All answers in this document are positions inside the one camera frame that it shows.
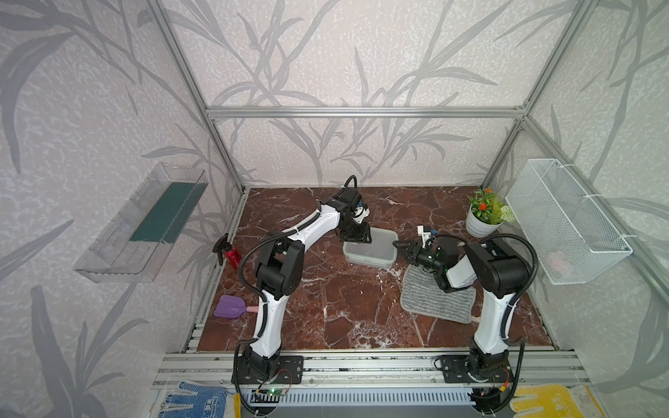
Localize potted plant white pot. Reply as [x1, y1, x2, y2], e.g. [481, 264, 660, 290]
[465, 188, 516, 238]

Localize aluminium frame rails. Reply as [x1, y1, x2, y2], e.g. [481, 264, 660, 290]
[159, 1, 668, 417]

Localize white wire basket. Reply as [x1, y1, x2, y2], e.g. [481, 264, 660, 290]
[506, 158, 633, 286]

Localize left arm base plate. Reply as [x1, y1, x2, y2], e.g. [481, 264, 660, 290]
[232, 353, 304, 385]

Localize blue white work glove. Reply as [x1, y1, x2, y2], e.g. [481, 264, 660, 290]
[158, 381, 229, 418]

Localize grey wiping cloth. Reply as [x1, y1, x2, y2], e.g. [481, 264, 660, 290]
[400, 266, 477, 324]

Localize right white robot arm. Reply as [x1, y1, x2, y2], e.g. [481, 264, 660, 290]
[393, 233, 538, 382]

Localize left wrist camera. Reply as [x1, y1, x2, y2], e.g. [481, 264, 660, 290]
[353, 202, 369, 224]

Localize purple pink spatula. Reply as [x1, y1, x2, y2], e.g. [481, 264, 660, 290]
[214, 294, 259, 319]

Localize yellow work glove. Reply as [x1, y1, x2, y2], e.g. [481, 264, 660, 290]
[510, 384, 584, 418]

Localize pink item in basket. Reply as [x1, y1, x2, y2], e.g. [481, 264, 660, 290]
[546, 251, 573, 277]

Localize clear wall shelf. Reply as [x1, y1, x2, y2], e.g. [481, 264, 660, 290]
[74, 163, 208, 284]

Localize clear lunch box base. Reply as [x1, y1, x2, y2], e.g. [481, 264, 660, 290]
[343, 227, 398, 269]

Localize green sponge pad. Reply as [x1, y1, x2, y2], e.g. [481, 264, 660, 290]
[130, 182, 207, 244]

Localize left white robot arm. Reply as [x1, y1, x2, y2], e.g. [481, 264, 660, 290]
[233, 183, 372, 384]

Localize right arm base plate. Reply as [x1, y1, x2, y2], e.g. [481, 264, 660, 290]
[436, 353, 515, 386]

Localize red spray bottle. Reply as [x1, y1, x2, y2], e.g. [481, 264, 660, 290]
[213, 233, 241, 270]

